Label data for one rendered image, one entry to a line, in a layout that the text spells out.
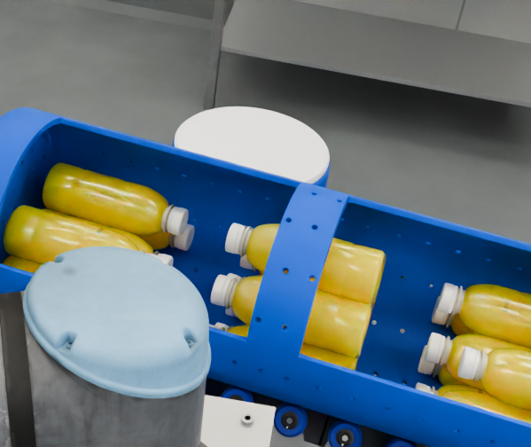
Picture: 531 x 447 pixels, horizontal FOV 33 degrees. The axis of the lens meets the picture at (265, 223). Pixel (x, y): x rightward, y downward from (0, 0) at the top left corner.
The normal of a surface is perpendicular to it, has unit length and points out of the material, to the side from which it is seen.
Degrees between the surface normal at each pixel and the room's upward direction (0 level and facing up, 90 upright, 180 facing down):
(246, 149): 0
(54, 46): 0
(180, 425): 89
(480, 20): 90
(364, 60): 0
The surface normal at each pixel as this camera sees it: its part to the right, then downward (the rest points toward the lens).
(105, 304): 0.22, -0.81
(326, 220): 0.09, -0.71
